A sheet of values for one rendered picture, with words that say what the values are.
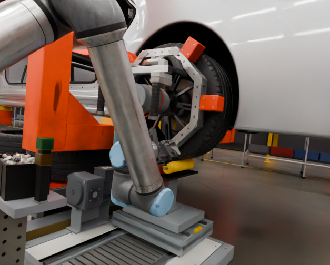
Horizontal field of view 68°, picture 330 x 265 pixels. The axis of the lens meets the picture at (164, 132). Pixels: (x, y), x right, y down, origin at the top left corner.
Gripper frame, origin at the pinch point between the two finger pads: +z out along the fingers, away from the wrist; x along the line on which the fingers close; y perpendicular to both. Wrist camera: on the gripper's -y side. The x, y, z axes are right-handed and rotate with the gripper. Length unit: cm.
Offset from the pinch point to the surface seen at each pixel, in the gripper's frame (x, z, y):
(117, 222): -66, 10, 8
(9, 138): -124, -3, -99
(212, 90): 25.7, 15.3, -14.8
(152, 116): 6.4, -15.1, -10.7
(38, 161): -16, -54, -7
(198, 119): 13.8, 7.8, -5.3
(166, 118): -4.5, 17.9, -22.3
